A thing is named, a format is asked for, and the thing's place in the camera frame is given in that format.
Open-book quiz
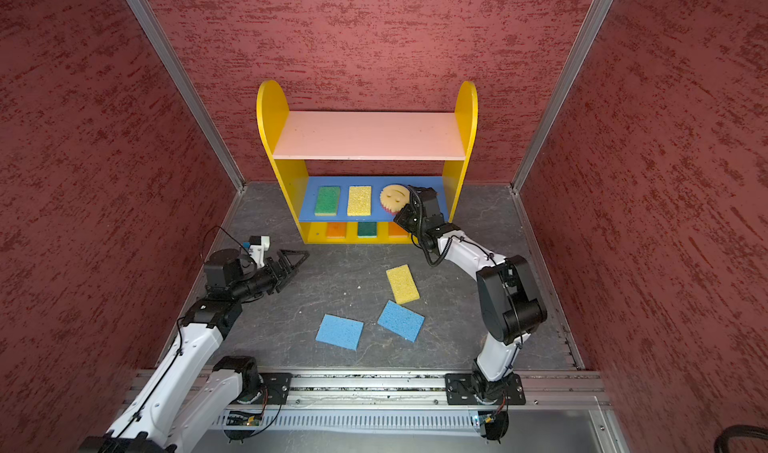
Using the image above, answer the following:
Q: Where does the dark green sponge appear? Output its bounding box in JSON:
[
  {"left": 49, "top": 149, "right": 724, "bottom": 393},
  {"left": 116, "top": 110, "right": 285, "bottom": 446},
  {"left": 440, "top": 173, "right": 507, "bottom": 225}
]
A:
[{"left": 357, "top": 222, "right": 378, "bottom": 238}]

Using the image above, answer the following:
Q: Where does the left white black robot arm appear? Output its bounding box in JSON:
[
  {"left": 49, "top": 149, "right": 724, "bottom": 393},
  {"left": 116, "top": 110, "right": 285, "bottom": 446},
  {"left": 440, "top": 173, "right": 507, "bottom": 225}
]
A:
[{"left": 79, "top": 245, "right": 310, "bottom": 452}]

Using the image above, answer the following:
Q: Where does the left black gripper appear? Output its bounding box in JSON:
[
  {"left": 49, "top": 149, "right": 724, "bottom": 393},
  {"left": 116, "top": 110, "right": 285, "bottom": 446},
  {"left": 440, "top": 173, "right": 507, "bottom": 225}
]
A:
[{"left": 232, "top": 250, "right": 310, "bottom": 301}]

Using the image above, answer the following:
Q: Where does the black cable bottom right corner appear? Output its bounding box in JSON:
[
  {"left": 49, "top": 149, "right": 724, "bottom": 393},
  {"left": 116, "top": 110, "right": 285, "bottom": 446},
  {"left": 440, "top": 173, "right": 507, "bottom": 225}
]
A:
[{"left": 712, "top": 424, "right": 768, "bottom": 453}]

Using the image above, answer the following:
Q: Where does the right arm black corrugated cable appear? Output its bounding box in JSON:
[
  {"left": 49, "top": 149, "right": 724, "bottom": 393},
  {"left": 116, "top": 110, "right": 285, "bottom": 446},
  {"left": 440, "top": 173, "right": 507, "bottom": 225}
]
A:
[{"left": 407, "top": 185, "right": 499, "bottom": 269}]

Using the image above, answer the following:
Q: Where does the round smiley face sponge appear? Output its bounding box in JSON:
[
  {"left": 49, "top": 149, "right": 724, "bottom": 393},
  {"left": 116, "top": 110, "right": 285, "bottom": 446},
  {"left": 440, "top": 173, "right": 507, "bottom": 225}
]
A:
[{"left": 379, "top": 183, "right": 410, "bottom": 215}]

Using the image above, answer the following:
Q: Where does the light blue sponge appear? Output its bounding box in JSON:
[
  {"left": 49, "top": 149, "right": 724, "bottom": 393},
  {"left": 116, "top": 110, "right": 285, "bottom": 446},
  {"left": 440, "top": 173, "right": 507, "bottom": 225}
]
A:
[
  {"left": 315, "top": 314, "right": 364, "bottom": 351},
  {"left": 377, "top": 301, "right": 425, "bottom": 343}
]

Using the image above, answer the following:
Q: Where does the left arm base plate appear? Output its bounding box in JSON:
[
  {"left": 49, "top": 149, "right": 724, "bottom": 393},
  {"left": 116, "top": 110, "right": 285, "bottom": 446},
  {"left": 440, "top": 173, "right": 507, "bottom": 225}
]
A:
[{"left": 234, "top": 372, "right": 293, "bottom": 406}]

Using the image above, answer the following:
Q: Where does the aluminium mounting rail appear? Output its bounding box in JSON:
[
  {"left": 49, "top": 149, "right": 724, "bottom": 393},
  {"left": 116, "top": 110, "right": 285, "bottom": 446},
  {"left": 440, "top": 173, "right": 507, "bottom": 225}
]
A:
[{"left": 276, "top": 369, "right": 613, "bottom": 410}]

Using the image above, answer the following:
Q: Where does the bright green sponge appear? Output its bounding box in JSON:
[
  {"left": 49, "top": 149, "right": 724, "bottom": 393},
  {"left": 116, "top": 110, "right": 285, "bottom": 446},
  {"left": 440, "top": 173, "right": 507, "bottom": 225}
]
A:
[{"left": 314, "top": 186, "right": 341, "bottom": 217}]

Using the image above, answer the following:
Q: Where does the orange sponge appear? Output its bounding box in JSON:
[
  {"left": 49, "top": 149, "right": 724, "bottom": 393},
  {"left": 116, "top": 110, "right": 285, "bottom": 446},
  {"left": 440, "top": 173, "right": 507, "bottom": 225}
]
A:
[{"left": 388, "top": 222, "right": 409, "bottom": 238}]

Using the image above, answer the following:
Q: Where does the yellow sponge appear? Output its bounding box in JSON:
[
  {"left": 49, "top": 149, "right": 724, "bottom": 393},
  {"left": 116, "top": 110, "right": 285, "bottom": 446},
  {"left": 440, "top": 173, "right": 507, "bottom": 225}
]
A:
[
  {"left": 347, "top": 185, "right": 372, "bottom": 217},
  {"left": 386, "top": 265, "right": 420, "bottom": 305}
]

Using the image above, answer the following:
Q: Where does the tan orange-backed sponge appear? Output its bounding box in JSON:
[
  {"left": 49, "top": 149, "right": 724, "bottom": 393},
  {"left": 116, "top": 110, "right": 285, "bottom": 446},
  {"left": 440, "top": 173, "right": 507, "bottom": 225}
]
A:
[{"left": 326, "top": 222, "right": 347, "bottom": 239}]

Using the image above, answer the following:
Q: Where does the yellow shelf with coloured boards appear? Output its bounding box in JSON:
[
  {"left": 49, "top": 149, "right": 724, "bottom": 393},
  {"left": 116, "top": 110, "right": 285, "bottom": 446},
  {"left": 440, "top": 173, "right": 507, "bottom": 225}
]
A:
[{"left": 256, "top": 80, "right": 479, "bottom": 244}]

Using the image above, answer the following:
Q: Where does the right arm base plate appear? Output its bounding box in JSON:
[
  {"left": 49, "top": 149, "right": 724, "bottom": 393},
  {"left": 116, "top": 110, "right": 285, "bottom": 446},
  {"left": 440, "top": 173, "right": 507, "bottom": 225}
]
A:
[{"left": 444, "top": 372, "right": 526, "bottom": 407}]

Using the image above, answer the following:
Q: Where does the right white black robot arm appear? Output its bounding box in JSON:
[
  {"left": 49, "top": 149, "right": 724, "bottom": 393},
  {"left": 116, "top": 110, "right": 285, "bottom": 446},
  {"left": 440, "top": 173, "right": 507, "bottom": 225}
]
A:
[{"left": 394, "top": 185, "right": 548, "bottom": 405}]

